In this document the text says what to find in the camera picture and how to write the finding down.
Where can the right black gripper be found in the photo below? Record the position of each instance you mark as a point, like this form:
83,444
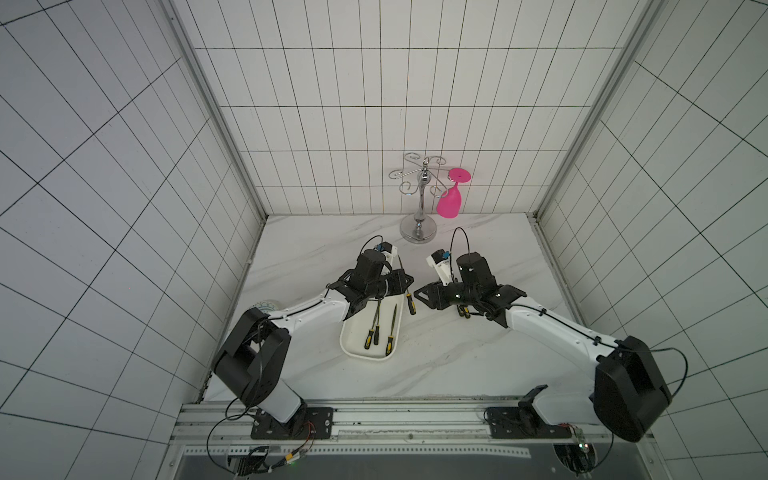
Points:
466,294

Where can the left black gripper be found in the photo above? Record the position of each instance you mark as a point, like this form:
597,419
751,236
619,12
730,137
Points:
399,275

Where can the white plastic storage tray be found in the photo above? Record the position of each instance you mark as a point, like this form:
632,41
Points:
355,329

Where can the file tool yellow black handle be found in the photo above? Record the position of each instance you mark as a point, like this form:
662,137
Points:
369,338

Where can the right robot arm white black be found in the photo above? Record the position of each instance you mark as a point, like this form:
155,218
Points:
618,383

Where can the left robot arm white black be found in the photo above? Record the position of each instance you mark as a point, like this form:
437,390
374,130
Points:
251,359

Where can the pink plastic wine glass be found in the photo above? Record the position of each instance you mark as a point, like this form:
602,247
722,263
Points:
450,201

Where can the green patterned round plate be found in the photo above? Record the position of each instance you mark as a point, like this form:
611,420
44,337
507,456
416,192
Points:
268,306

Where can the chrome glass holder stand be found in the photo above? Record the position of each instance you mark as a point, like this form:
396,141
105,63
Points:
419,174

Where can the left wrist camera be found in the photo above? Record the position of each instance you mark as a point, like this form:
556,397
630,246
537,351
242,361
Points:
387,249

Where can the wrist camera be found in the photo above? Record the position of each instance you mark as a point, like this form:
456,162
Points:
440,261
387,249

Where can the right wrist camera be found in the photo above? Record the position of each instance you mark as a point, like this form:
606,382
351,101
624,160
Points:
440,261

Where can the aluminium mounting rail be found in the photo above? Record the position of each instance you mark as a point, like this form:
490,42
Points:
453,426

